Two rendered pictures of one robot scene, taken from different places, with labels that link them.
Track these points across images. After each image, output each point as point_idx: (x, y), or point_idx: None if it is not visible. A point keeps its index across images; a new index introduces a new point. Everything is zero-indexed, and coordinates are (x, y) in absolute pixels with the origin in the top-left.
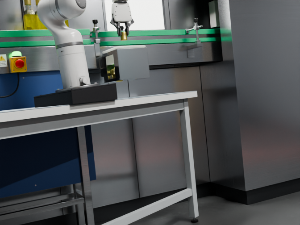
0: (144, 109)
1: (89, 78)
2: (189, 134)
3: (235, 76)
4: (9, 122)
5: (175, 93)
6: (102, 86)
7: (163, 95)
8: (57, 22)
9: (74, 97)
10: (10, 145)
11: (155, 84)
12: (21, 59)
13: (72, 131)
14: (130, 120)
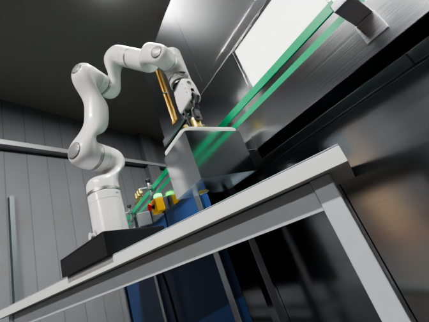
0: (189, 247)
1: (103, 229)
2: (383, 288)
3: None
4: (48, 299)
5: (242, 191)
6: (87, 243)
7: (204, 211)
8: (102, 174)
9: (62, 269)
10: (186, 280)
11: (378, 129)
12: (153, 201)
13: (216, 265)
14: (353, 215)
